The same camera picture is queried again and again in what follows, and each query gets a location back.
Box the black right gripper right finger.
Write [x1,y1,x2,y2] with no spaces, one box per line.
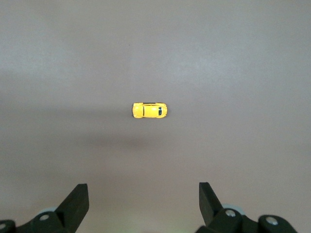
[195,182,298,233]

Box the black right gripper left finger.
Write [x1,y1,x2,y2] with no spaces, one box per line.
[0,183,89,233]

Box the yellow beetle toy car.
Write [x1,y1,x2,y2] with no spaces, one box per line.
[132,102,168,119]

